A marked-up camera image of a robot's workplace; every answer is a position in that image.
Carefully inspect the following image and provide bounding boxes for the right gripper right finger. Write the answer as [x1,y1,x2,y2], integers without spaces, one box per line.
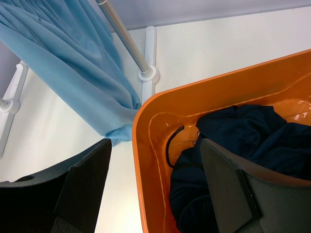
[201,139,311,233]

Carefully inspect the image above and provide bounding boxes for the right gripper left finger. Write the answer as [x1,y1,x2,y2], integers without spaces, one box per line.
[0,139,112,233]

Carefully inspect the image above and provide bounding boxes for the navy blue shorts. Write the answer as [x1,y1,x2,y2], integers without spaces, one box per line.
[169,105,311,233]

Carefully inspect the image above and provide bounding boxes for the light blue shorts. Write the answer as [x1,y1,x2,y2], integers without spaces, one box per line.
[0,0,141,148]

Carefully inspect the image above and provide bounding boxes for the orange plastic basket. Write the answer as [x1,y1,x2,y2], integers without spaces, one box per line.
[132,50,311,233]

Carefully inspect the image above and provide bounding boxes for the white metal clothes rack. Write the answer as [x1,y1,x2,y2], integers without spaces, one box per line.
[0,0,161,157]

